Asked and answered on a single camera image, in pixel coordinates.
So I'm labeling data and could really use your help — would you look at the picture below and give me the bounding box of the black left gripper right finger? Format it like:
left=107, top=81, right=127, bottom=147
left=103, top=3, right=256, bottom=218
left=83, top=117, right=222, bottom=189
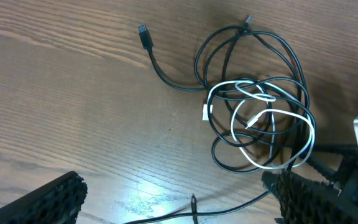
left=262, top=171, right=358, bottom=224

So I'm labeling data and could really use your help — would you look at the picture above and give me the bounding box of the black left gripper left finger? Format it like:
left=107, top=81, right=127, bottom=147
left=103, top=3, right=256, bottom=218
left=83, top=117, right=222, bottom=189
left=0, top=171, right=88, bottom=224

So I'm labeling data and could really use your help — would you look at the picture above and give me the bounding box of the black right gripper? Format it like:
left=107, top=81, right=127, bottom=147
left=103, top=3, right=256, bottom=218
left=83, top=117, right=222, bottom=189
left=306, top=144, right=358, bottom=207

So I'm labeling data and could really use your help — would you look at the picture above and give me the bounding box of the black USB cable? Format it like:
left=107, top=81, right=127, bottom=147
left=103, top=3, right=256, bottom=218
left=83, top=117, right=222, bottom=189
left=122, top=15, right=317, bottom=224

